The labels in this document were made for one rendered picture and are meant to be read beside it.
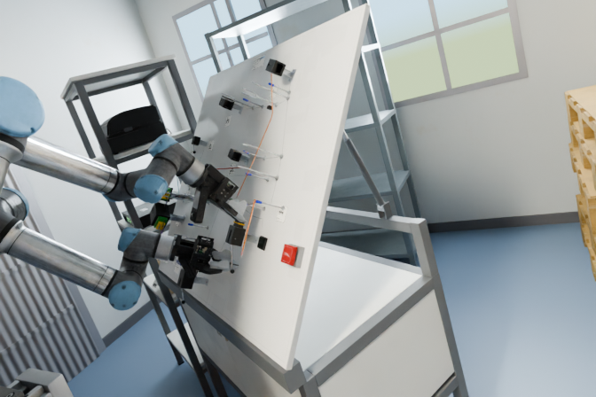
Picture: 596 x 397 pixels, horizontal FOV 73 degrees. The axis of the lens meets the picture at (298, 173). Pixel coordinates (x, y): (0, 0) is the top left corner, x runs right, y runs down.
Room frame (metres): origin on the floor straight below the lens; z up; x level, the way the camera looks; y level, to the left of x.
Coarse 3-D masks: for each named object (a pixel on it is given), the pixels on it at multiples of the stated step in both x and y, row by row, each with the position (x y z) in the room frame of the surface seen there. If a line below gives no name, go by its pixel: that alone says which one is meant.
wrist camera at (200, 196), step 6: (198, 186) 1.18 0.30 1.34; (204, 186) 1.16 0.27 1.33; (198, 192) 1.17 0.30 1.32; (204, 192) 1.16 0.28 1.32; (198, 198) 1.16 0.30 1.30; (204, 198) 1.16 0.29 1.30; (192, 204) 1.18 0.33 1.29; (198, 204) 1.15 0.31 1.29; (204, 204) 1.16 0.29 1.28; (192, 210) 1.17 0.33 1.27; (198, 210) 1.14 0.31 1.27; (204, 210) 1.15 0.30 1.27; (192, 216) 1.15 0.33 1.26; (198, 216) 1.14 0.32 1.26; (198, 222) 1.15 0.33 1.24
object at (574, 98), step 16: (576, 96) 2.15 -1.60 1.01; (592, 96) 2.05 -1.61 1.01; (576, 112) 2.02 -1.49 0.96; (592, 112) 1.78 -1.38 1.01; (576, 128) 2.12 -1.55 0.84; (592, 128) 1.69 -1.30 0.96; (576, 144) 2.29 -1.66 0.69; (592, 144) 1.81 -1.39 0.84; (576, 160) 2.14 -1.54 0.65; (592, 160) 1.65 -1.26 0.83; (592, 176) 1.70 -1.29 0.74; (592, 192) 1.68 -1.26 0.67; (592, 208) 1.64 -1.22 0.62; (592, 224) 1.64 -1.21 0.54; (592, 240) 1.96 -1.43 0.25; (592, 256) 1.96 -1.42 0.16; (592, 272) 2.01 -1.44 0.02
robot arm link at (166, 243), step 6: (162, 234) 1.19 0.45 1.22; (162, 240) 1.16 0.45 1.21; (168, 240) 1.16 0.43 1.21; (174, 240) 1.18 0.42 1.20; (162, 246) 1.15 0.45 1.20; (168, 246) 1.15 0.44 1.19; (156, 252) 1.14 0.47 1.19; (162, 252) 1.14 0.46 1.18; (168, 252) 1.15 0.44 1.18; (156, 258) 1.16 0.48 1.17; (162, 258) 1.15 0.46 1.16; (168, 258) 1.15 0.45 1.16
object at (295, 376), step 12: (168, 276) 1.76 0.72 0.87; (180, 288) 1.59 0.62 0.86; (192, 300) 1.45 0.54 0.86; (204, 312) 1.35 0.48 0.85; (216, 324) 1.26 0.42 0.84; (228, 324) 1.19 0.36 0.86; (228, 336) 1.19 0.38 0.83; (240, 336) 1.10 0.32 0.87; (240, 348) 1.12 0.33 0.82; (252, 348) 1.03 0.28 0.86; (252, 360) 1.06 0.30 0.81; (264, 360) 0.97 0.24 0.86; (276, 372) 0.92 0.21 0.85; (288, 372) 0.89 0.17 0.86; (300, 372) 0.91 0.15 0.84; (288, 384) 0.88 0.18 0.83; (300, 384) 0.90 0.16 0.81
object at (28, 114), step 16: (0, 80) 0.77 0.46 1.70; (16, 80) 0.80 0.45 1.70; (0, 96) 0.75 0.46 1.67; (16, 96) 0.78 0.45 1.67; (32, 96) 0.80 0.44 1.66; (0, 112) 0.74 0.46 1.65; (16, 112) 0.76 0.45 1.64; (32, 112) 0.79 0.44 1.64; (0, 128) 0.73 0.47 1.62; (16, 128) 0.75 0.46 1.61; (32, 128) 0.78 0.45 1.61; (0, 144) 0.73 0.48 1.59; (16, 144) 0.76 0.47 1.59; (0, 160) 0.73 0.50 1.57; (16, 160) 0.78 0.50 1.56; (0, 176) 0.73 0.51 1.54; (0, 192) 0.73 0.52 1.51
